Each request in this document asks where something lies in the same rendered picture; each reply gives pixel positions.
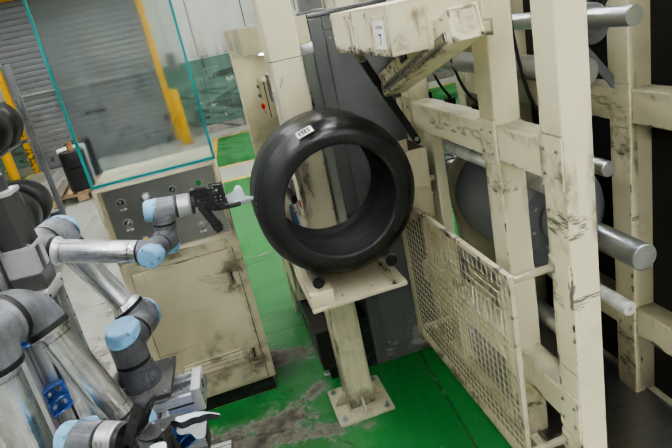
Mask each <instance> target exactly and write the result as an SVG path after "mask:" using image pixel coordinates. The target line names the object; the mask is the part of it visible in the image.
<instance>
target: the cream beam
mask: <svg viewBox="0 0 672 448"><path fill-rule="evenodd" d="M463 4H466V0H393V1H388V2H383V3H379V4H374V5H369V6H364V7H360V8H355V9H350V10H346V11H341V12H336V13H332V14H330V16H331V19H330V21H331V22H332V28H333V33H334V38H335V43H336V49H337V52H339V53H351V54H362V55H373V56H385V57H397V56H401V55H405V54H409V53H414V52H418V51H422V50H430V49H433V48H434V40H435V39H434V31H433V24H432V21H434V20H435V19H436V18H437V17H438V16H439V15H440V14H441V13H442V12H443V11H444V10H445V9H446V8H450V7H454V6H459V5H463ZM375 21H383V26H384V32H385V38H386V44H387V50H382V49H377V46H376V40H375V34H374V28H373V22H375Z"/></svg>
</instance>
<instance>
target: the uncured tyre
mask: <svg viewBox="0 0 672 448"><path fill-rule="evenodd" d="M308 125H311V127H312V128H313V129H314V130H315V131H313V132H311V133H309V134H308V135H306V136H304V137H302V138H301V139H298V138H297V137H296V135H295V134H294V133H296V132H298V131H300V130H301V129H303V128H305V127H307V126H308ZM341 144H350V145H357V146H359V147H360V148H361V149H362V151H363V152H364V154H365V156H366V158H367V161H368V164H369V169H370V184H369V189H368V192H367V195H366V197H365V200H364V201H363V203H362V205H361V206H360V208H359V209H358V210H357V211H356V212H355V213H354V214H353V215H352V216H351V217H350V218H348V219H347V220H345V221H344V222H342V223H340V224H338V225H335V226H332V227H329V228H322V229H314V228H307V227H303V226H301V225H298V224H296V223H294V222H293V221H291V220H290V219H288V218H287V217H286V214H285V196H286V191H287V188H288V185H289V182H290V180H291V178H292V176H293V174H294V173H295V171H296V170H297V169H298V167H299V166H300V165H301V164H302V163H303V162H304V161H305V160H306V159H307V158H308V157H310V156H311V155H313V154H314V153H316V152H318V151H320V150H322V149H324V148H327V147H330V146H334V145H341ZM250 181H251V182H250V196H253V200H251V203H252V207H253V210H254V213H255V215H256V218H257V220H258V223H259V225H260V228H261V230H262V232H263V234H264V236H265V238H266V239H267V241H268V242H269V244H270V245H271V246H272V247H273V249H274V250H275V251H276V252H277V253H278V254H279V255H281V256H282V257H283V258H284V259H286V260H287V261H289V262H291V263H292V264H294V265H296V266H298V267H301V268H303V269H306V270H309V271H313V272H317V273H325V274H336V273H344V272H349V271H353V270H356V269H359V268H362V267H364V266H366V265H368V264H370V263H372V262H373V261H375V260H377V259H378V258H379V257H381V256H382V255H383V254H384V253H386V252H387V251H388V250H389V249H390V248H391V247H392V246H393V245H394V244H395V242H396V241H397V240H398V238H399V237H400V236H401V234H402V232H403V231H404V229H405V227H406V225H407V223H408V221H409V218H410V215H411V212H412V208H413V203H414V195H415V185H414V177H413V172H412V168H411V165H410V163H409V160H408V158H407V156H406V154H405V152H404V150H403V148H402V147H401V145H400V144H399V142H398V141H397V140H396V139H395V138H394V137H393V136H392V135H391V134H390V133H389V132H388V131H387V130H386V129H384V128H383V127H381V126H380V125H378V124H376V123H375V122H373V121H370V120H368V119H366V118H364V117H361V116H359V115H357V114H354V113H352V112H348V111H345V110H339V109H317V110H312V111H308V112H304V113H302V114H299V115H297V116H295V117H293V118H291V119H289V120H287V121H286V122H284V123H283V124H282V125H280V126H279V127H278V128H277V129H276V130H274V131H273V132H272V133H271V135H270V136H269V137H268V138H267V139H266V141H265V142H264V143H263V145H262V146H261V148H260V150H259V152H258V154H257V156H256V158H255V161H254V164H253V167H252V171H251V176H250ZM251 183H252V184H251ZM254 199H255V200H256V201H257V207H258V212H256V211H255V201H254Z"/></svg>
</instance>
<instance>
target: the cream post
mask: <svg viewBox="0 0 672 448"><path fill-rule="evenodd" d="M251 4H252V8H253V12H254V16H255V21H256V25H257V29H258V33H259V38H260V42H261V46H262V50H263V52H262V53H263V54H264V59H265V61H266V62H265V63H266V67H267V71H268V76H269V80H270V84H271V88H272V89H273V90H275V93H276V98H277V102H278V106H279V109H278V108H277V107H276V110H277V114H278V118H279V122H280V125H282V124H283V123H284V122H286V121H287V120H289V119H291V118H293V117H295V116H297V115H299V114H302V113H304V112H308V111H312V110H313V106H312V101H311V97H310V92H309V87H308V83H307V78H306V73H305V69H304V64H303V59H302V56H301V50H300V45H299V41H298V36H297V31H296V27H295V22H294V17H293V13H292V8H291V3H290V0H251ZM294 175H295V178H294V176H292V177H293V181H294V186H295V190H296V194H297V199H298V201H299V200H300V202H301V206H302V207H300V206H299V207H300V211H301V215H302V219H303V223H304V227H307V228H314V229H322V228H327V227H331V226H334V225H337V224H338V223H337V218H336V214H335V209H334V204H333V200H332V195H331V190H330V186H329V181H328V176H327V172H326V167H325V162H324V158H323V153H322V150H320V151H318V152H316V153H314V154H313V155H311V156H310V157H308V158H307V159H306V160H305V161H304V162H303V163H302V164H301V165H300V166H299V167H298V169H297V170H296V171H295V173H294ZM324 313H325V317H326V321H327V326H328V330H329V334H330V338H331V343H332V347H333V351H334V355H335V359H336V363H337V368H338V372H339V376H340V381H341V382H340V383H341V385H342V389H343V392H345V396H346V400H347V403H348V406H349V408H350V410H353V409H355V408H358V407H361V406H363V405H362V401H361V396H362V395H363V398H364V401H365V404H366V405H367V404H369V403H371V402H374V401H375V396H374V391H373V387H372V382H371V377H370V372H369V368H368V363H367V358H366V354H365V349H364V344H363V340H362V335H361V330H360V326H359V321H358V316H357V312H356V307H355V302H351V303H348V304H345V305H342V306H339V307H336V308H332V309H329V310H326V311H324Z"/></svg>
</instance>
